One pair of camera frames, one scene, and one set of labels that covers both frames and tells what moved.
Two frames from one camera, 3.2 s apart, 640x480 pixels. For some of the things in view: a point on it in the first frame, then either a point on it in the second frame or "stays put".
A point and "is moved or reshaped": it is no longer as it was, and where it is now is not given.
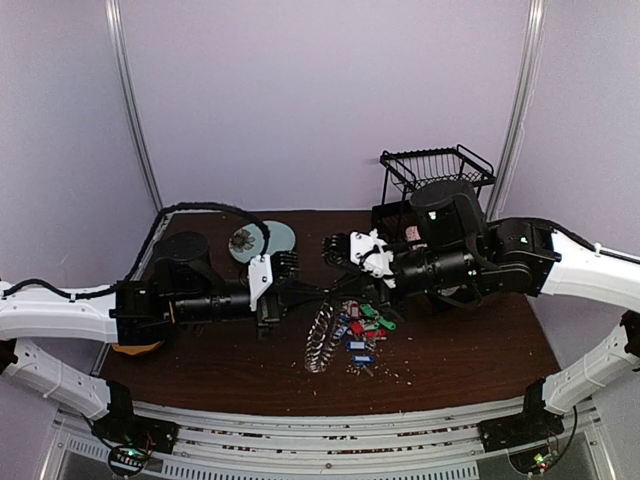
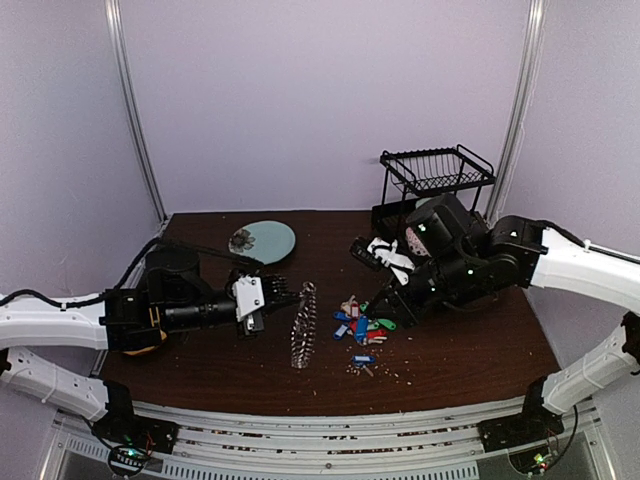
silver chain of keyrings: (322, 339) to (303, 328)
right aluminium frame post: (521, 106) stays put
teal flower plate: (248, 241) stays put
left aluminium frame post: (116, 28) stays put
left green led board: (127, 460) stays put
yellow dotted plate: (135, 349) stays put
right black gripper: (364, 286) to (400, 298)
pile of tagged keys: (360, 325) is moved or reshaped
